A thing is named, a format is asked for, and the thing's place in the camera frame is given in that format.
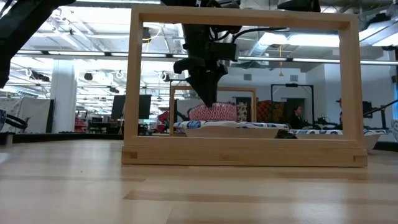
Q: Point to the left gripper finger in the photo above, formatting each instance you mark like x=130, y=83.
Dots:
x=202, y=88
x=215, y=84

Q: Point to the red white patterned bowl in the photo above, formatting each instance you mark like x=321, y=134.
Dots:
x=214, y=112

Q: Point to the wide blue white patterned bowl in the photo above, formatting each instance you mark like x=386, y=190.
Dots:
x=231, y=133
x=371, y=141

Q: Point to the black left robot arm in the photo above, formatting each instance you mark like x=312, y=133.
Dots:
x=18, y=31

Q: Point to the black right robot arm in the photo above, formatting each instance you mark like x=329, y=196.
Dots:
x=298, y=4

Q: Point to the light wooden open shelf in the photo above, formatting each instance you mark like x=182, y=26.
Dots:
x=239, y=152

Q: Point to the brown white patterned cloth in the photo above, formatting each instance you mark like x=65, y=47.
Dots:
x=242, y=112

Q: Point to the orange patterned cloth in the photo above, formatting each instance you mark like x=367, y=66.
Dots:
x=270, y=112

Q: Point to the black computer monitor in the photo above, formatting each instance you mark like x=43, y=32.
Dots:
x=118, y=107

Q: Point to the person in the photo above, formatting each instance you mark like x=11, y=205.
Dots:
x=339, y=113
x=297, y=121

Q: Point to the black background robot rig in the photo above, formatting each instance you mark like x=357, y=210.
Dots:
x=323, y=123

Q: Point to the long ceiling light strip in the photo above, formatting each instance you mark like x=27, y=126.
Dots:
x=77, y=53

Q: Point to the white pillar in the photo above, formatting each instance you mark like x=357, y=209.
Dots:
x=63, y=99

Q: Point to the small black monitor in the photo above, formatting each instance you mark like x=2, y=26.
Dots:
x=367, y=109

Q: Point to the white partition board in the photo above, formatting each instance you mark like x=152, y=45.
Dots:
x=31, y=113

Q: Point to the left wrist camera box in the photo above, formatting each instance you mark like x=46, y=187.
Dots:
x=227, y=51

